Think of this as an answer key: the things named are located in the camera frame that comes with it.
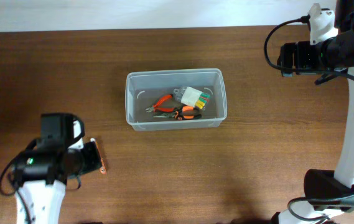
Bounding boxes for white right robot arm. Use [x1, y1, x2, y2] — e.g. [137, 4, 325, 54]
[271, 1, 354, 224]

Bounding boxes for orange socket rail strip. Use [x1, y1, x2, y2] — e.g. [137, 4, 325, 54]
[90, 138, 107, 174]

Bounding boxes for small red cutting pliers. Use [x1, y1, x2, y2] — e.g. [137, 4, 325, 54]
[145, 94, 175, 113]

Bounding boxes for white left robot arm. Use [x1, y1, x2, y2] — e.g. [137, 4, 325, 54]
[9, 113, 106, 223]

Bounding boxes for clear plastic container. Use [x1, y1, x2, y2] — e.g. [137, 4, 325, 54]
[125, 68, 228, 131]

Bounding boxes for pack of coloured bits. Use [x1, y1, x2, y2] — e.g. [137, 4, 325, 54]
[173, 86, 211, 110]

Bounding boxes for orange black needle-nose pliers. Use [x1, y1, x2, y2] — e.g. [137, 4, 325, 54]
[154, 106, 202, 121]

